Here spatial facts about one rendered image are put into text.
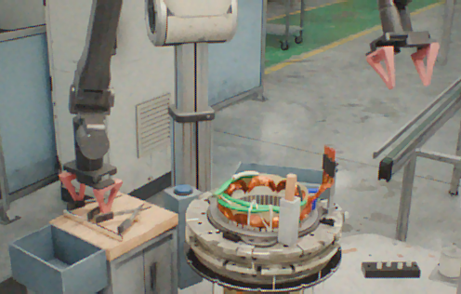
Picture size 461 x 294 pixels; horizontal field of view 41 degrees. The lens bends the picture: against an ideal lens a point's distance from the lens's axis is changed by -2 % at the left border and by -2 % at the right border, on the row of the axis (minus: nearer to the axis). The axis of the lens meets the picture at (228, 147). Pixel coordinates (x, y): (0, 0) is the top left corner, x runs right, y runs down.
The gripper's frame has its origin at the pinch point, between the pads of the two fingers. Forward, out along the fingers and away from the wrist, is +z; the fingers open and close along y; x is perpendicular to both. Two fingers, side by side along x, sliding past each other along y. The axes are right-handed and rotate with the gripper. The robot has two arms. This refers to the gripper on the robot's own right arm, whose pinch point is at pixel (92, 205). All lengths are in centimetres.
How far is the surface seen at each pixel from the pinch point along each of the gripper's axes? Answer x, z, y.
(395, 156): 151, 33, 11
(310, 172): 52, 3, 24
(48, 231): -9.1, 3.7, -3.7
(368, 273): 56, 29, 41
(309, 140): 331, 109, -127
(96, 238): -6.6, 2.2, 8.3
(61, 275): -19.0, 3.1, 12.5
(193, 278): 26.0, 28.7, 6.6
